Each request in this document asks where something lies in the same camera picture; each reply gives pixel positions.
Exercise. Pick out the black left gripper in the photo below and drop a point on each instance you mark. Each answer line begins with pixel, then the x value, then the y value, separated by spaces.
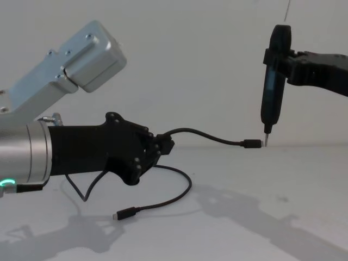
pixel 87 148

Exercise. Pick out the black electric screwdriver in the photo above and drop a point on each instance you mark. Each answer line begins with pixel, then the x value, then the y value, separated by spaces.
pixel 273 95

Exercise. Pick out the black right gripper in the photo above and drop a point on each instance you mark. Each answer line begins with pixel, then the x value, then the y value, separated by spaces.
pixel 330 72

